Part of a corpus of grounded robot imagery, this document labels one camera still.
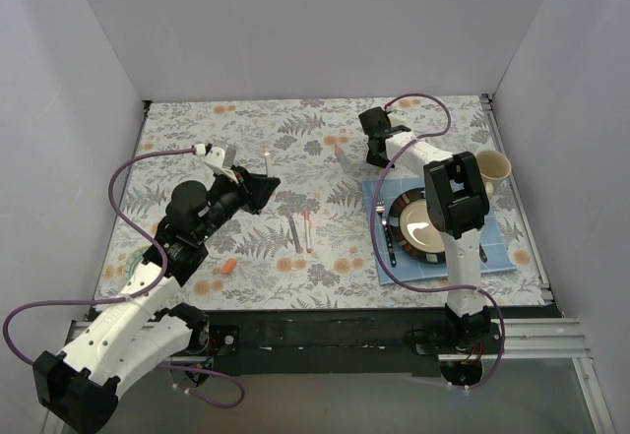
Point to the cream mug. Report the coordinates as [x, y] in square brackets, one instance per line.
[494, 168]

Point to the black handled fork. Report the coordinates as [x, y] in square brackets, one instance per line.
[381, 212]

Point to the floral tablecloth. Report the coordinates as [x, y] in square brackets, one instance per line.
[300, 135]

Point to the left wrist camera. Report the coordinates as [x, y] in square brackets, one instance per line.
[219, 159]

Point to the purple highlighter pen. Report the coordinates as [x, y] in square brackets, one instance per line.
[294, 234]

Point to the patterned small bowl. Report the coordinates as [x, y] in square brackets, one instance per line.
[134, 260]

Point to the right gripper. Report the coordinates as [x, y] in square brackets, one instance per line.
[376, 138]

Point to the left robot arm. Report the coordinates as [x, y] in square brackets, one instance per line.
[83, 382]

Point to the thin yellow pen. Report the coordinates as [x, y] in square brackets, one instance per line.
[268, 165]

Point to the white acrylic marker pink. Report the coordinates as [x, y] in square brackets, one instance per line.
[307, 228]

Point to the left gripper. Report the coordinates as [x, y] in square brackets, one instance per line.
[246, 189]

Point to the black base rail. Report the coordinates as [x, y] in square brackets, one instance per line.
[360, 341]

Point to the blue checkered placemat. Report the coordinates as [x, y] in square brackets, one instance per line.
[409, 269]

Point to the brown striped plate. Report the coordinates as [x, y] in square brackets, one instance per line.
[412, 229]

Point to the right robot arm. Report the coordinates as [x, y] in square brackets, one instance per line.
[457, 205]

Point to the black handled knife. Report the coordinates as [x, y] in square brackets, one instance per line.
[482, 254]

